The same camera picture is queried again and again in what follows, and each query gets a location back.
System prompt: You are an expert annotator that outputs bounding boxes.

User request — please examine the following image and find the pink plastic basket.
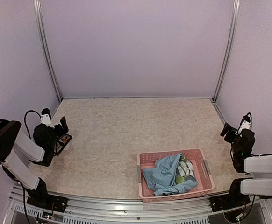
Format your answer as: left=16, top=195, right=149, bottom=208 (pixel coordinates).
left=137, top=149, right=215, bottom=203

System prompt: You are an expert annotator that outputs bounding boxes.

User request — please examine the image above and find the light blue printed t-shirt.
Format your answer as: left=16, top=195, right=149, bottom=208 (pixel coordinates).
left=143, top=153, right=198, bottom=196

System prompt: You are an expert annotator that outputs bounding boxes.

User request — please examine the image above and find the orange round brooch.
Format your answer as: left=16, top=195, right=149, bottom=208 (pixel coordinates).
left=58, top=134, right=70, bottom=144

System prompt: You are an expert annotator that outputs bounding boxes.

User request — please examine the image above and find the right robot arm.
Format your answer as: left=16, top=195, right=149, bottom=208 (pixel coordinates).
left=220, top=121, right=272, bottom=207

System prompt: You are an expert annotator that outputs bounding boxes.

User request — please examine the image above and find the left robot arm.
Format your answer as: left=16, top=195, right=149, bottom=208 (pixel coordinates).
left=0, top=119, right=68, bottom=211

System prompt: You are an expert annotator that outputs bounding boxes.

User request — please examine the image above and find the black brooch display case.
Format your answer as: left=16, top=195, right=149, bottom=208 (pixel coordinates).
left=55, top=116, right=73, bottom=156

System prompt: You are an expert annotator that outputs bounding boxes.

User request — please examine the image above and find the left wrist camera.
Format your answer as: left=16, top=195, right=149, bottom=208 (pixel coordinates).
left=41, top=108, right=54, bottom=128

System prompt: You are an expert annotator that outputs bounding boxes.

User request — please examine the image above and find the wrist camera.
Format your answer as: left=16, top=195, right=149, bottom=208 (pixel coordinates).
left=236, top=112, right=252, bottom=135
left=41, top=108, right=54, bottom=128

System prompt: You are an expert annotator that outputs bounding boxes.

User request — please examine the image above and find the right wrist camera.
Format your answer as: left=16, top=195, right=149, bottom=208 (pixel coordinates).
left=236, top=112, right=252, bottom=135

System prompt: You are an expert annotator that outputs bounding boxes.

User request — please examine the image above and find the black left camera cable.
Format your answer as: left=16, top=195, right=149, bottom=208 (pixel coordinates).
left=24, top=110, right=42, bottom=140

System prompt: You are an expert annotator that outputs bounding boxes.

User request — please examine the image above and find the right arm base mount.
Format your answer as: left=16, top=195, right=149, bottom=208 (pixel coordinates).
left=210, top=194, right=251, bottom=212

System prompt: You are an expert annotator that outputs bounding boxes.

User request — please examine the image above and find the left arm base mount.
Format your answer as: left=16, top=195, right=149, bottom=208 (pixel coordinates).
left=27, top=195, right=69, bottom=213

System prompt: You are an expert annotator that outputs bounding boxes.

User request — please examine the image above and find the aluminium front rail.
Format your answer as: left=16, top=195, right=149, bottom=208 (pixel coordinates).
left=0, top=186, right=272, bottom=224

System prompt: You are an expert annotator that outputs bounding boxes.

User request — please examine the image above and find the right aluminium corner post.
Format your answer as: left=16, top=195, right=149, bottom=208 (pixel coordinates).
left=212, top=0, right=241, bottom=104

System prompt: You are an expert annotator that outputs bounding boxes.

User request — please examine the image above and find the aluminium corner post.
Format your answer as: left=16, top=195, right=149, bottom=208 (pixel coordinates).
left=212, top=0, right=241, bottom=104
left=33, top=0, right=63, bottom=104

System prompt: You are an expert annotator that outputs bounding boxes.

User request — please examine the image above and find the left aluminium corner post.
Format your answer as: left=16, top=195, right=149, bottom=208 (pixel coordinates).
left=33, top=0, right=63, bottom=104

